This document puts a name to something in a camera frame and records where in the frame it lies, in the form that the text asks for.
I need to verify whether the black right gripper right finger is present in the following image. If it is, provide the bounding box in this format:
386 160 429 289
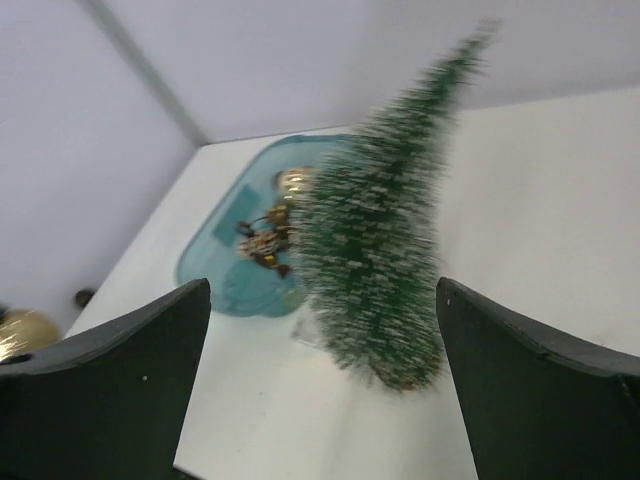
436 277 639 479

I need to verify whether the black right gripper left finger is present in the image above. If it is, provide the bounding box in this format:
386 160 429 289
1 279 210 479

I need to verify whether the dark brown bauble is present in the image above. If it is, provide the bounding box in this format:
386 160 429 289
73 289 96 309

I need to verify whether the clear battery box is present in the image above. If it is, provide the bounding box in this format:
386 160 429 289
291 318 322 348

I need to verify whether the small green christmas tree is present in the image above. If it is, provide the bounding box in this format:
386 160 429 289
293 19 500 392

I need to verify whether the brown ribbon bow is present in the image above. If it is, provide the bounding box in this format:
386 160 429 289
236 203 292 278

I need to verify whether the teal plastic tray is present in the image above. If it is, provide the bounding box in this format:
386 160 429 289
175 134 348 318

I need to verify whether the snowy pine cone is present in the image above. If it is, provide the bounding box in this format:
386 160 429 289
236 228 290 259

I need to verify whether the silver ribbed bauble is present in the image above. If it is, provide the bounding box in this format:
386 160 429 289
274 166 314 202

